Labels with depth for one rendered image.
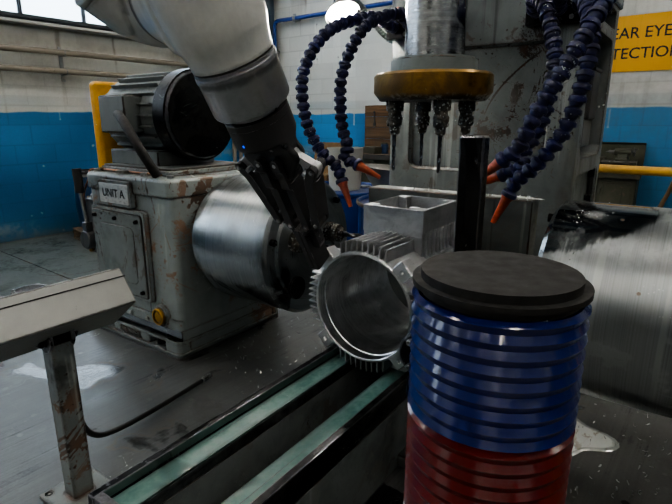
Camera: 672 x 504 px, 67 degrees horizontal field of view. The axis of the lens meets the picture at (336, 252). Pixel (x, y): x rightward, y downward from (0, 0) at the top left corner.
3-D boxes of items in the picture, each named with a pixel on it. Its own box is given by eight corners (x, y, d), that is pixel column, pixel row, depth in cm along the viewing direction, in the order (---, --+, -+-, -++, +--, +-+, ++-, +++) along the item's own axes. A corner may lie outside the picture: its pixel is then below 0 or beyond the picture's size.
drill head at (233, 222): (238, 266, 125) (233, 164, 118) (364, 295, 104) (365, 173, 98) (151, 294, 105) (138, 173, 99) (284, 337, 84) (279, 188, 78)
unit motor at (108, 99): (161, 242, 136) (146, 77, 126) (249, 261, 118) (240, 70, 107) (66, 264, 116) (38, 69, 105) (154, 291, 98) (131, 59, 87)
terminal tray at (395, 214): (399, 236, 87) (400, 194, 85) (457, 244, 81) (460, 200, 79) (360, 250, 78) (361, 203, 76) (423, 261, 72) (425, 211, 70)
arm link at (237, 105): (229, 42, 58) (250, 91, 61) (175, 80, 53) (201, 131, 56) (290, 35, 53) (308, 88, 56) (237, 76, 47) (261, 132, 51)
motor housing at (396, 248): (376, 313, 93) (379, 212, 88) (476, 339, 82) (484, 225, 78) (308, 352, 78) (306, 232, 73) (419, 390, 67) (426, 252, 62)
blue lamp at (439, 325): (445, 354, 23) (451, 259, 22) (590, 395, 20) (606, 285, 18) (378, 416, 18) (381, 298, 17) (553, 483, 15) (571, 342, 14)
